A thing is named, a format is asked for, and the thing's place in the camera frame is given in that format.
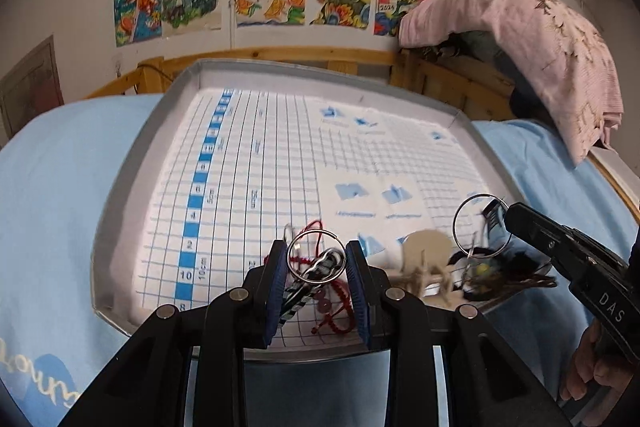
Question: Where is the black woven band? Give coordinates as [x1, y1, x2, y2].
[447, 244, 552, 277]

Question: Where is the pink floral cloth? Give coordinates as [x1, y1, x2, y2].
[398, 0, 626, 167]

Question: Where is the hair tie with yellow bead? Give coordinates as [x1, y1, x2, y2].
[461, 257, 559, 304]

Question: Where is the grey striped keychain charm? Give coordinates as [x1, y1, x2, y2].
[279, 249, 347, 334]

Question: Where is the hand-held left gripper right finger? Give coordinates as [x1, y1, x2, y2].
[345, 239, 573, 427]

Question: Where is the light blue printed bed sheet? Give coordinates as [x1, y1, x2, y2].
[0, 94, 640, 427]

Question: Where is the orange boy drawing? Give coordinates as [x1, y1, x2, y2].
[113, 0, 164, 48]

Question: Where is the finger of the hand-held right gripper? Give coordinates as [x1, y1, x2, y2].
[504, 202, 581, 280]
[481, 199, 509, 234]

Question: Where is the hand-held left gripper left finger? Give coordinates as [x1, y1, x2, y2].
[59, 239, 292, 427]

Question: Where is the framed picture on wall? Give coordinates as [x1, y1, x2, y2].
[0, 35, 64, 138]

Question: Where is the red string bracelet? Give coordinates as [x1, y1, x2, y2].
[289, 219, 354, 339]

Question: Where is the metal ring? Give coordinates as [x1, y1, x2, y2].
[452, 193, 512, 256]
[286, 230, 347, 284]

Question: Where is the dark cloth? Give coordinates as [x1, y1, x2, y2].
[434, 31, 502, 64]

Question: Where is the grey tray with grid mat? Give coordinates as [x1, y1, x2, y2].
[90, 59, 527, 364]

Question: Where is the wooden bed frame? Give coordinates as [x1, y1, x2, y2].
[84, 46, 522, 124]

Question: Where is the wooden board with white top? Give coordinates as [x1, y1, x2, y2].
[589, 146, 640, 220]

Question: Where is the person's right hand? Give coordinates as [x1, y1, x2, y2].
[559, 321, 637, 404]

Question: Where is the beige wooden figure keychain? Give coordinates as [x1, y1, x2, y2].
[386, 229, 464, 309]

